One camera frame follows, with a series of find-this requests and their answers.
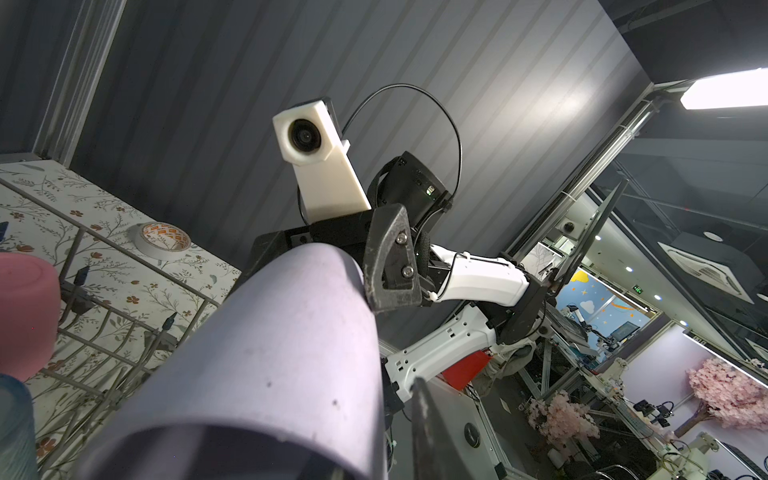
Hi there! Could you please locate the small patterned dish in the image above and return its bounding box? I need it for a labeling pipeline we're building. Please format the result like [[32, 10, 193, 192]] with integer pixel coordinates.
[[133, 222, 192, 261]]

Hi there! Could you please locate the lilac cup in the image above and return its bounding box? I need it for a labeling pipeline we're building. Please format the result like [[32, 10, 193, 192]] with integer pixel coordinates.
[[74, 244, 387, 479]]

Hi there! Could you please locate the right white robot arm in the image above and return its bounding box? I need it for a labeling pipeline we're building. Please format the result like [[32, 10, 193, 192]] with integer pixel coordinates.
[[235, 149, 551, 404]]

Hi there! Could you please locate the clear blue cup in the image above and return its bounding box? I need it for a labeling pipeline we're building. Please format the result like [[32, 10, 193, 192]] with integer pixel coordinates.
[[1, 374, 39, 479]]

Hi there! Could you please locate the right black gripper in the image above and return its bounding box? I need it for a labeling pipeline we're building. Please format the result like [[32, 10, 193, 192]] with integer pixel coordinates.
[[232, 204, 426, 312]]

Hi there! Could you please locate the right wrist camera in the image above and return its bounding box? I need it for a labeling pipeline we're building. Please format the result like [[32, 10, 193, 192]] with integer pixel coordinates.
[[272, 97, 371, 224]]

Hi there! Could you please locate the grey wire dish rack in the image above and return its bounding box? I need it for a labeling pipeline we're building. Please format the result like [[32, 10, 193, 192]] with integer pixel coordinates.
[[1, 168, 228, 479]]

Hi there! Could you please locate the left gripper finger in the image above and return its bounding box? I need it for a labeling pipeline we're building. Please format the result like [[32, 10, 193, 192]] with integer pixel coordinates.
[[411, 378, 472, 480]]

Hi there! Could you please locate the pink cup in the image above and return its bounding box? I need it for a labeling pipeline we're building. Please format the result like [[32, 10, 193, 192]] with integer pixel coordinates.
[[1, 253, 61, 382]]

